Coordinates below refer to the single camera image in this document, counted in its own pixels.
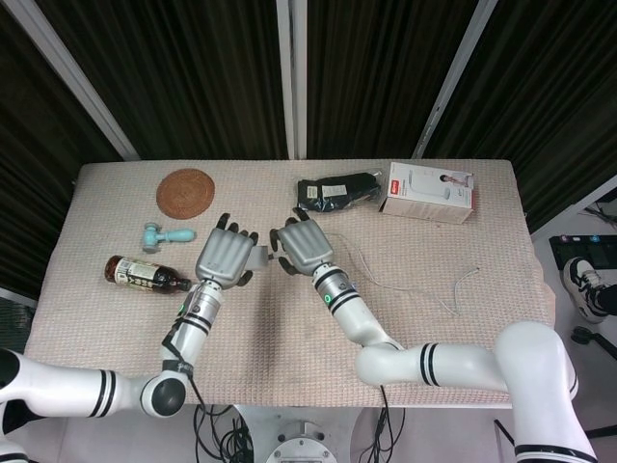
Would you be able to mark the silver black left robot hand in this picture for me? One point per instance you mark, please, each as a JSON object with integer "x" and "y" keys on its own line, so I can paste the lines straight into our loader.
{"x": 224, "y": 253}

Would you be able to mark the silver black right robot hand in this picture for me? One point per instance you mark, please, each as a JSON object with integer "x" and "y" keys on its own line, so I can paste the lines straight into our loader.
{"x": 303, "y": 243}

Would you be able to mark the white charger adapter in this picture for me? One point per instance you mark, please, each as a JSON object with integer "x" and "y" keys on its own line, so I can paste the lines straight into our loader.
{"x": 260, "y": 258}

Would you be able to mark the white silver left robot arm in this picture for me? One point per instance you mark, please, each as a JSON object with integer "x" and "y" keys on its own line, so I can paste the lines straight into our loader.
{"x": 190, "y": 333}

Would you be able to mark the grey round robot base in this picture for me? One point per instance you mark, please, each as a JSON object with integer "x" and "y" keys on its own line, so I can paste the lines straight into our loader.
{"x": 301, "y": 448}

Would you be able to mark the teal massage hammer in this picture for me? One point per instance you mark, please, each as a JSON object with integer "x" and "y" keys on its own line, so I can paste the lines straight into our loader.
{"x": 173, "y": 236}

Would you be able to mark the black socks in plastic bag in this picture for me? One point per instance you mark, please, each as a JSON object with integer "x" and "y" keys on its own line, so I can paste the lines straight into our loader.
{"x": 332, "y": 190}

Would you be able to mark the round woven brown coaster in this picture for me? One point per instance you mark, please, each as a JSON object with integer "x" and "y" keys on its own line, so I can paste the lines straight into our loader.
{"x": 185, "y": 193}

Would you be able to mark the dark drink bottle with label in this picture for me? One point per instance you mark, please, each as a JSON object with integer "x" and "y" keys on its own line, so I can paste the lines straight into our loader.
{"x": 140, "y": 273}

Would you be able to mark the beige waffle table cover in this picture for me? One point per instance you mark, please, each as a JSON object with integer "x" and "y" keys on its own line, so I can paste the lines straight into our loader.
{"x": 279, "y": 337}

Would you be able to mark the white red product box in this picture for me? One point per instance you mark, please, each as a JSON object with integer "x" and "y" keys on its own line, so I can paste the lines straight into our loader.
{"x": 424, "y": 202}

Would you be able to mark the dark pleated curtain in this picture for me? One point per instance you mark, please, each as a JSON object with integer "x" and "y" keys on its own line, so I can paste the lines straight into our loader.
{"x": 193, "y": 72}

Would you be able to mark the black stand rod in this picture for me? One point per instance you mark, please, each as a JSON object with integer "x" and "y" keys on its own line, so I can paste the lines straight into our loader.
{"x": 503, "y": 431}

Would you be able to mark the white black sneaker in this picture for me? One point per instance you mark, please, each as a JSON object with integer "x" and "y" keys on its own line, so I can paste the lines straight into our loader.
{"x": 585, "y": 289}

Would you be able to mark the white upright frame post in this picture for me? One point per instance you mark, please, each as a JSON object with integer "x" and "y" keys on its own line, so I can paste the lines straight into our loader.
{"x": 293, "y": 77}

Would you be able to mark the white slanted frame post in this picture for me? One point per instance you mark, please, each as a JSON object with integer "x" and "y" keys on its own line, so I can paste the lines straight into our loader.
{"x": 82, "y": 91}
{"x": 453, "y": 82}

